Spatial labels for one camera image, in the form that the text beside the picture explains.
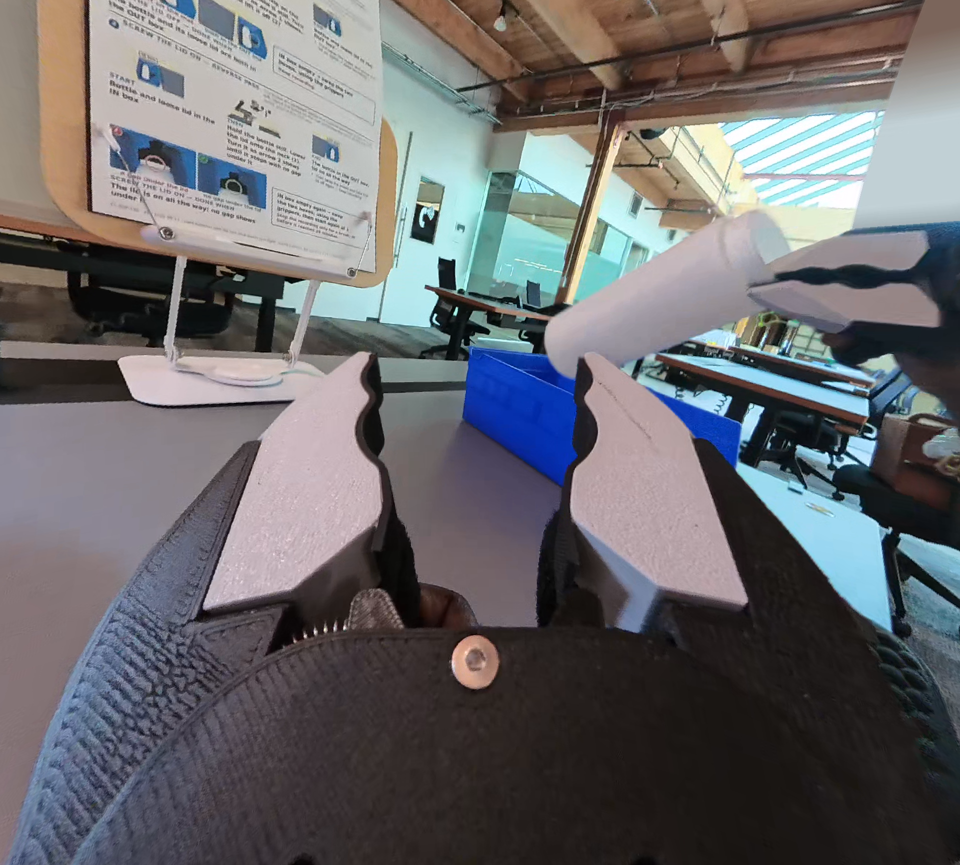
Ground person's left hand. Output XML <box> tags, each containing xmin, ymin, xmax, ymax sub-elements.
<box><xmin>418</xmin><ymin>583</ymin><xmax>480</xmax><ymax>630</ymax></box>

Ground brown leather bag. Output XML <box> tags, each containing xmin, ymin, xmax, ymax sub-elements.
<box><xmin>870</xmin><ymin>412</ymin><xmax>960</xmax><ymax>508</ymax></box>

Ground instruction sheet on stand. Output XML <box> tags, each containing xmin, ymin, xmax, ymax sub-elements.
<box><xmin>37</xmin><ymin>0</ymin><xmax>399</xmax><ymax>290</ymax></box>

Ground white plastic bottle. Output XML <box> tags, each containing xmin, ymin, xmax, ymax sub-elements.
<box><xmin>545</xmin><ymin>208</ymin><xmax>793</xmax><ymax>376</ymax></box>

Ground white board stand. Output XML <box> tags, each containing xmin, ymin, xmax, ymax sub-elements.
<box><xmin>159</xmin><ymin>253</ymin><xmax>318</xmax><ymax>376</ymax></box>

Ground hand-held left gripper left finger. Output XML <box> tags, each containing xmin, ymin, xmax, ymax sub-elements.
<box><xmin>202</xmin><ymin>351</ymin><xmax>395</xmax><ymax>622</ymax></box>

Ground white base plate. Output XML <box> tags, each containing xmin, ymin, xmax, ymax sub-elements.
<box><xmin>117</xmin><ymin>352</ymin><xmax>328</xmax><ymax>408</ymax></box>

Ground wooden office table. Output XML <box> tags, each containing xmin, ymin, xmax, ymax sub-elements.
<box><xmin>654</xmin><ymin>350</ymin><xmax>873</xmax><ymax>463</ymax></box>
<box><xmin>424</xmin><ymin>283</ymin><xmax>558</xmax><ymax>358</ymax></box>
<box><xmin>0</xmin><ymin>211</ymin><xmax>288</xmax><ymax>354</ymax></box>

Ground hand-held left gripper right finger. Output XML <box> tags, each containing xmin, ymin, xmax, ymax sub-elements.
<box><xmin>561</xmin><ymin>352</ymin><xmax>751</xmax><ymax>634</ymax></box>

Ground wooden support column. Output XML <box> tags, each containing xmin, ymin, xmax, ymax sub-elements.
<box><xmin>561</xmin><ymin>122</ymin><xmax>625</xmax><ymax>305</ymax></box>

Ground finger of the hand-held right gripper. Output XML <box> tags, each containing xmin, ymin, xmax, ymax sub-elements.
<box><xmin>746</xmin><ymin>274</ymin><xmax>944</xmax><ymax>334</ymax></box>
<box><xmin>767</xmin><ymin>227</ymin><xmax>933</xmax><ymax>283</ymax></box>

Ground black wall sign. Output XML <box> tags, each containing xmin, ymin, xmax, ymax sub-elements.
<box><xmin>408</xmin><ymin>176</ymin><xmax>447</xmax><ymax>245</ymax></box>

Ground blue plastic bin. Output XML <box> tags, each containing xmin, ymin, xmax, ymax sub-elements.
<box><xmin>462</xmin><ymin>346</ymin><xmax>743</xmax><ymax>489</ymax></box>

